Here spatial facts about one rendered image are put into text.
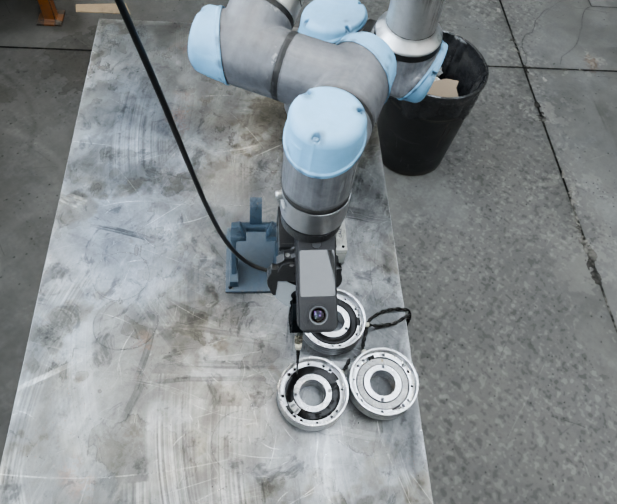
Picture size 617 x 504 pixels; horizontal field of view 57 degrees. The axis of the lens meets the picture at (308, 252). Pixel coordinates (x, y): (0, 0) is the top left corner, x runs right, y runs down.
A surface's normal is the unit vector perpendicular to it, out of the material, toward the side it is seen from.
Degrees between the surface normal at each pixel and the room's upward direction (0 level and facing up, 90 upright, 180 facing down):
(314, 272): 32
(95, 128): 0
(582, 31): 0
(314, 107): 0
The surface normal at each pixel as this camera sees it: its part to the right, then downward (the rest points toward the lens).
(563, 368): 0.09, -0.52
